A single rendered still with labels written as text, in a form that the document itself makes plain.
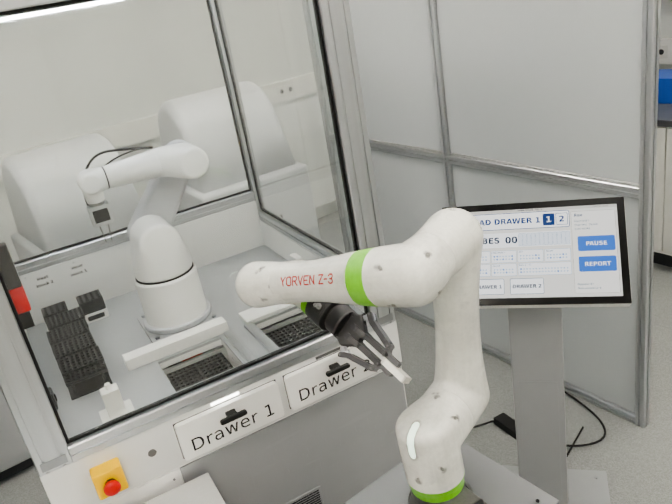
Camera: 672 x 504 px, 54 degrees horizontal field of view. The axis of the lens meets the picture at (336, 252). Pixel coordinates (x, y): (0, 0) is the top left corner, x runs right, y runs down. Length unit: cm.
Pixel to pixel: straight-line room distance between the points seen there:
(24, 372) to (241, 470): 66
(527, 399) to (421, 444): 91
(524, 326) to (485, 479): 63
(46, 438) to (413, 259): 99
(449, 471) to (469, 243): 49
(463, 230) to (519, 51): 155
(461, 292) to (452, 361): 18
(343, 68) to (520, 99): 124
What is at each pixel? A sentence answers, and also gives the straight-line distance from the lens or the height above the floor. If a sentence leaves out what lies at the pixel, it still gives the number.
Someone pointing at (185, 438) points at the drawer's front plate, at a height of 89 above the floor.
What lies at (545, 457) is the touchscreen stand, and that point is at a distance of 243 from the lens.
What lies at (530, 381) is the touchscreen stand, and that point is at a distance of 223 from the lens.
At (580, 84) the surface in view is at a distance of 262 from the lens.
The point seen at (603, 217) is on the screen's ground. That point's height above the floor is 115.
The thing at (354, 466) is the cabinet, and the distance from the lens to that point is 214.
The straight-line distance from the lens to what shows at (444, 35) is 304.
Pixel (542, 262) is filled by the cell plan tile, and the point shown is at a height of 106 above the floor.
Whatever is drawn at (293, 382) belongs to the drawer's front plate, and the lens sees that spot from 185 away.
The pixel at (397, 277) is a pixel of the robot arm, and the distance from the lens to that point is 119.
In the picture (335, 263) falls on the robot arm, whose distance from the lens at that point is 130.
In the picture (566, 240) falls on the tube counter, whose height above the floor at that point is 110.
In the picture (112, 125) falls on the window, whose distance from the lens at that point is 154.
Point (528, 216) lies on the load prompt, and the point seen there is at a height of 116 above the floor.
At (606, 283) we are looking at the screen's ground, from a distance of 197.
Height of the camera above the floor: 192
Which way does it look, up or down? 23 degrees down
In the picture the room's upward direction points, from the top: 10 degrees counter-clockwise
